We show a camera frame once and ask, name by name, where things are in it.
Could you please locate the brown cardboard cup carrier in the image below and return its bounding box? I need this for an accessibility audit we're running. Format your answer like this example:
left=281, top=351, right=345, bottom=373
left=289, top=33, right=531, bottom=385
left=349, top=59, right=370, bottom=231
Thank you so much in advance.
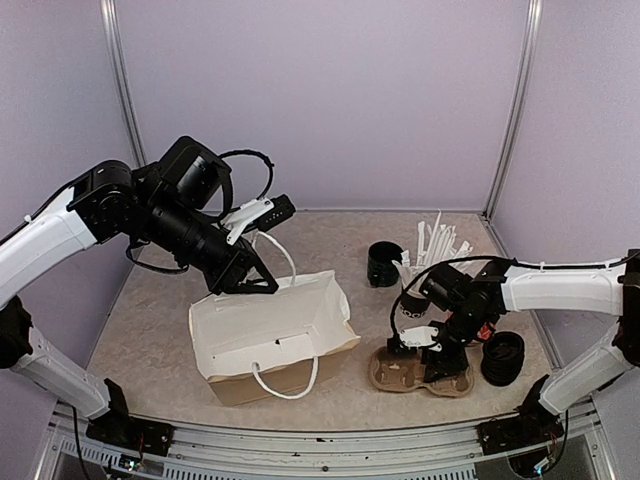
left=368, top=346, right=475, bottom=398

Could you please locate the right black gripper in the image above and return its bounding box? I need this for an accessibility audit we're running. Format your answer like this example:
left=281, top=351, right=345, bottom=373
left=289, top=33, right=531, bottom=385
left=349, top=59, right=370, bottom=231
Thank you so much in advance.
left=422, top=306, right=490, bottom=382

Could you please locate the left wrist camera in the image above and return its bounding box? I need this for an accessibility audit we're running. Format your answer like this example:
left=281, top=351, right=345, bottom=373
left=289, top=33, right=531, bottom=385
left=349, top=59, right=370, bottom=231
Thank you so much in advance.
left=222, top=194, right=296, bottom=245

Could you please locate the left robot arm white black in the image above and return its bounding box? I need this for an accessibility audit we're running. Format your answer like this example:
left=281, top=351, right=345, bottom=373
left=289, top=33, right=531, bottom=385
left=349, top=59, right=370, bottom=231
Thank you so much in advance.
left=1, top=136, right=278, bottom=445

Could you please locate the black cup holding straws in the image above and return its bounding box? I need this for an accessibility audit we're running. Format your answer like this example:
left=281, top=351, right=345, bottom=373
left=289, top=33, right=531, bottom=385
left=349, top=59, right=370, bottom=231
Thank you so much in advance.
left=399, top=285, right=431, bottom=319

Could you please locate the red white patterned bowl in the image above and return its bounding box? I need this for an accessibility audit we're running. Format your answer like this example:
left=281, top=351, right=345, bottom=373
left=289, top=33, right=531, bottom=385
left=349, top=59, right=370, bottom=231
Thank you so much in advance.
left=474, top=322, right=496, bottom=344

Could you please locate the left aluminium corner post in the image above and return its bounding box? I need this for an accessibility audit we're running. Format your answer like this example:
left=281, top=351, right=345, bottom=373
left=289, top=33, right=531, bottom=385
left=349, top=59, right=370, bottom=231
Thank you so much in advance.
left=100, top=0, right=148, bottom=168

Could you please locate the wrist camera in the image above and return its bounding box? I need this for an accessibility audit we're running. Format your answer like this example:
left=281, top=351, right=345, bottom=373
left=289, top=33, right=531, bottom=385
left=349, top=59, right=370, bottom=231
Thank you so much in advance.
left=387, top=326, right=442, bottom=354
left=222, top=194, right=296, bottom=245

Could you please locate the brown paper bag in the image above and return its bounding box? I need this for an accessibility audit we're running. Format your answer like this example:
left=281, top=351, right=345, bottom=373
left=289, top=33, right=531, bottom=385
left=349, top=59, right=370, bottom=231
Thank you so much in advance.
left=189, top=270, right=361, bottom=407

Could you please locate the stack of black cup sleeves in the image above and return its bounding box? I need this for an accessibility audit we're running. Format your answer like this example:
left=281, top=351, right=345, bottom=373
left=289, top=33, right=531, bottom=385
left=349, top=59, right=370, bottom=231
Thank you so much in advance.
left=367, top=241, right=403, bottom=288

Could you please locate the aluminium corner post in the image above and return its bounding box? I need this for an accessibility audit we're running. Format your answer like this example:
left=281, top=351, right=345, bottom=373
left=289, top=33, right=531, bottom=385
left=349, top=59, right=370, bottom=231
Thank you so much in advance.
left=100, top=0, right=148, bottom=168
left=483, top=0, right=543, bottom=224

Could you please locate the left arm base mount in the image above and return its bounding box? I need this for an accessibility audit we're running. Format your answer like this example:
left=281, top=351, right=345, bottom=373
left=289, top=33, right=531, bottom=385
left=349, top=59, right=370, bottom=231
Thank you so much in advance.
left=86, top=379, right=175, bottom=457

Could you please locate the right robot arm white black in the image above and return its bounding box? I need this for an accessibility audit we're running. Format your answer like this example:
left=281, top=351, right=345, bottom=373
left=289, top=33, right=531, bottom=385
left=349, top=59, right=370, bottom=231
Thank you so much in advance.
left=387, top=249, right=639, bottom=444

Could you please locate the right aluminium corner post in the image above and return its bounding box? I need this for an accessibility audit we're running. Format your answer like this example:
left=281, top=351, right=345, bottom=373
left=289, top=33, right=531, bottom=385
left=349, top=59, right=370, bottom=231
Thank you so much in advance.
left=483, top=0, right=543, bottom=224

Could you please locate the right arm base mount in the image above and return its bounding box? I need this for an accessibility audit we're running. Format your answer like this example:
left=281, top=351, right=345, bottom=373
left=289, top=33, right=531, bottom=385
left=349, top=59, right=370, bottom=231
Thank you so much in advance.
left=476, top=375, right=564, bottom=455

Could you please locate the aluminium front frame rail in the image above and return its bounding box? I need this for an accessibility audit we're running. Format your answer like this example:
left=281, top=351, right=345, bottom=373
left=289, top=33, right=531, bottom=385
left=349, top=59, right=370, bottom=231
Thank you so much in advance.
left=34, top=394, right=616, bottom=480

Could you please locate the stack of black cup lids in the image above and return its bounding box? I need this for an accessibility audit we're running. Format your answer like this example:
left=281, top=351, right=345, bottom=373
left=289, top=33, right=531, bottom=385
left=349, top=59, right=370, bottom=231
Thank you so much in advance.
left=480, top=331, right=525, bottom=387

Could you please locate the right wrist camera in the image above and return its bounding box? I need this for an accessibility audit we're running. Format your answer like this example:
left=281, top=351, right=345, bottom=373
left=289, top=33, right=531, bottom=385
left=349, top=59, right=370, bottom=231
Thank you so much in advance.
left=387, top=326, right=442, bottom=354

